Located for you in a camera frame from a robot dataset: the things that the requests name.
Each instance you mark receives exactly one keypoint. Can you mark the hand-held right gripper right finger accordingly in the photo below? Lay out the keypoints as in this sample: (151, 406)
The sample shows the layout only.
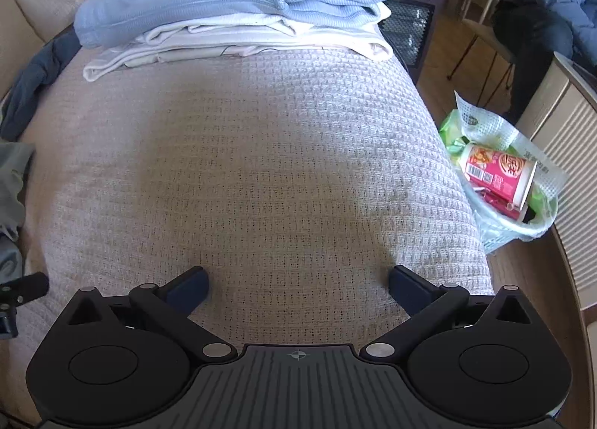
(408, 291)

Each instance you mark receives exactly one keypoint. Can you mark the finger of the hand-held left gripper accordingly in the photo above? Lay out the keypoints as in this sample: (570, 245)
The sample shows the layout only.
(25, 289)

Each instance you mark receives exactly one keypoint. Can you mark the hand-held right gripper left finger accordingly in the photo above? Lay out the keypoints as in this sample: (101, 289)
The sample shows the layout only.
(189, 291)

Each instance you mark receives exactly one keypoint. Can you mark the pale blue soft garment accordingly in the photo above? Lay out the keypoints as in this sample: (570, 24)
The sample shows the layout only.
(14, 177)

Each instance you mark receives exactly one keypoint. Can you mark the white garment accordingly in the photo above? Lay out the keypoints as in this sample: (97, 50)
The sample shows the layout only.
(280, 39)

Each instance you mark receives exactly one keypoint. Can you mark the trash basket with bag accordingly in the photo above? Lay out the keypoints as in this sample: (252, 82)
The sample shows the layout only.
(508, 228)

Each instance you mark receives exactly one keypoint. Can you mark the sofa with white waffle cover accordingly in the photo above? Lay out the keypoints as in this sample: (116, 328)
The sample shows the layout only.
(261, 168)

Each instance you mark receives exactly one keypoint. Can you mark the red paper cup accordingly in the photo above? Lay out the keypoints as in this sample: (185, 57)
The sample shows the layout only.
(499, 175)

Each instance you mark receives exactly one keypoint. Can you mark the green packet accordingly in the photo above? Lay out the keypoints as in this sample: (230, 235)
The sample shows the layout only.
(454, 130)

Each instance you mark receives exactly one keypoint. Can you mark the dark blue cloth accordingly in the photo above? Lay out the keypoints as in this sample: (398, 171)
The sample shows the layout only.
(32, 79)

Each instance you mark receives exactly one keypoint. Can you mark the white ribbed cabinet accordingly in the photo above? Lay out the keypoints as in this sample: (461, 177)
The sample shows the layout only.
(573, 130)

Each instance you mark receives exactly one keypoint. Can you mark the metal legged chair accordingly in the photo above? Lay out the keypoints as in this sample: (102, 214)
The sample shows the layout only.
(489, 44)

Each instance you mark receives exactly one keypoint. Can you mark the dark grey heater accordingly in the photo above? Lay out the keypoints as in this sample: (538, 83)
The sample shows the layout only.
(410, 23)

